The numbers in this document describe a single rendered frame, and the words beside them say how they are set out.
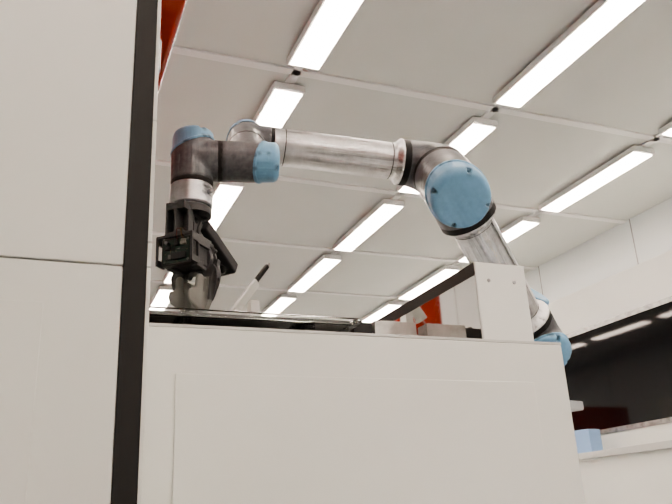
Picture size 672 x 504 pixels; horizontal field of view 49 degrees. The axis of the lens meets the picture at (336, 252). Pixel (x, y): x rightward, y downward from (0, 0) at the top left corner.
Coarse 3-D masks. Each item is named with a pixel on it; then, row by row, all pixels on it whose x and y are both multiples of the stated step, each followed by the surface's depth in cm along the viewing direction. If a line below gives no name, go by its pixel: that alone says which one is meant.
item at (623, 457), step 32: (608, 288) 483; (640, 288) 457; (576, 320) 509; (608, 320) 480; (640, 320) 454; (576, 352) 506; (608, 352) 478; (640, 352) 452; (576, 384) 503; (608, 384) 475; (640, 384) 450; (576, 416) 500; (608, 416) 473; (640, 416) 448; (608, 448) 471; (640, 448) 414; (608, 480) 438; (640, 480) 416
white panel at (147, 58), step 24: (144, 0) 78; (144, 24) 77; (144, 48) 76; (144, 72) 75; (144, 96) 74; (144, 120) 73; (144, 144) 72; (144, 168) 71; (144, 192) 70; (144, 216) 69; (144, 240) 69; (144, 264) 68
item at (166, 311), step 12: (156, 312) 109; (168, 312) 109; (180, 312) 110; (192, 312) 111; (204, 312) 111; (216, 312) 112; (228, 312) 113; (240, 312) 114; (252, 312) 115; (324, 324) 119; (336, 324) 120; (348, 324) 120; (360, 324) 121
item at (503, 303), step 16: (480, 272) 115; (496, 272) 116; (512, 272) 117; (480, 288) 114; (496, 288) 115; (512, 288) 116; (480, 304) 112; (496, 304) 114; (512, 304) 115; (528, 304) 116; (496, 320) 113; (512, 320) 114; (528, 320) 115; (496, 336) 112; (512, 336) 113; (528, 336) 114
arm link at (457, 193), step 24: (432, 168) 138; (456, 168) 134; (432, 192) 135; (456, 192) 134; (480, 192) 135; (456, 216) 136; (480, 216) 136; (456, 240) 145; (480, 240) 142; (504, 240) 145; (504, 264) 145; (528, 288) 150; (552, 336) 150
